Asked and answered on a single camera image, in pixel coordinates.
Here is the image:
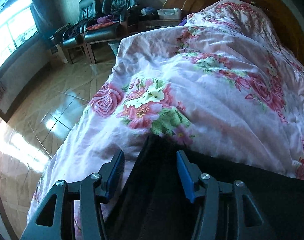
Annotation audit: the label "black leather armchair far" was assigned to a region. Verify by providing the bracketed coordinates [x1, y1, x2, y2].
[50, 0, 102, 64]

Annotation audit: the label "wooden bedside table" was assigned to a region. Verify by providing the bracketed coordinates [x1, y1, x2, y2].
[137, 15, 181, 32]

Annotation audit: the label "side window with frame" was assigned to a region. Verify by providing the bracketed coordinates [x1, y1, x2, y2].
[0, 0, 38, 68]

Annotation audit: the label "white box on bedside table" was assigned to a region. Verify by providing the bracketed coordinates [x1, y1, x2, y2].
[157, 8, 182, 20]

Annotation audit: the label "black leather armchair near bed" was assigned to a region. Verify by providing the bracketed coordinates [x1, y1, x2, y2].
[83, 0, 140, 64]

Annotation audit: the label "black pants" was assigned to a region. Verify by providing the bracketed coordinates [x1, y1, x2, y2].
[105, 135, 304, 239]

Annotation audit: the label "wooden curved headboard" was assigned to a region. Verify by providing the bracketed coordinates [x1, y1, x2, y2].
[163, 0, 304, 66]

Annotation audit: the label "pink floral bed quilt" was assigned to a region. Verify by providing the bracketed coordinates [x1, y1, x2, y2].
[27, 0, 304, 239]

